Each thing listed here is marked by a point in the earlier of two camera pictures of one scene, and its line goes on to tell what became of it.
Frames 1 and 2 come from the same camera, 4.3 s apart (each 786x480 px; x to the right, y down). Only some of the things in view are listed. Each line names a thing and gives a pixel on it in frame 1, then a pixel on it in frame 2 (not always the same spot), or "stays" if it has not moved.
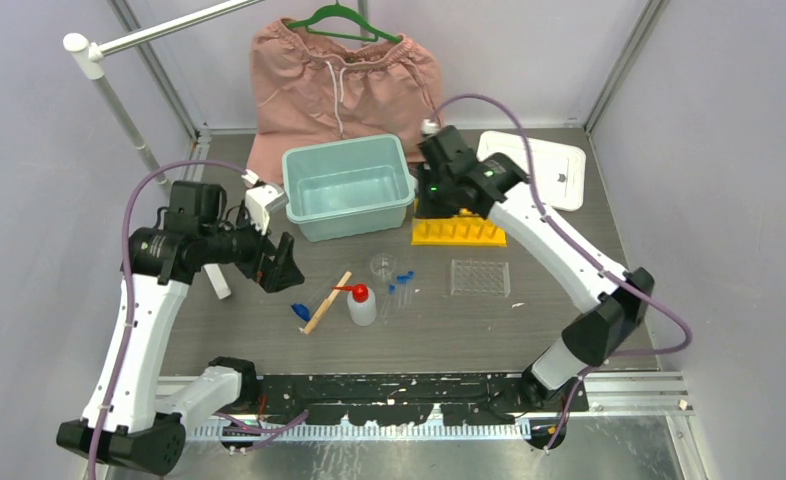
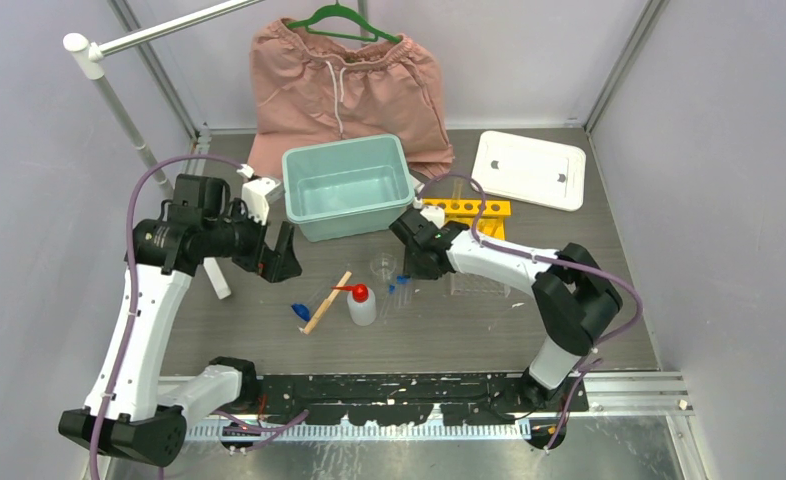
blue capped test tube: [392, 293] stays
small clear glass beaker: [382, 266] stays
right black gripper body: [432, 197] → [415, 267]
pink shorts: [304, 89] stays
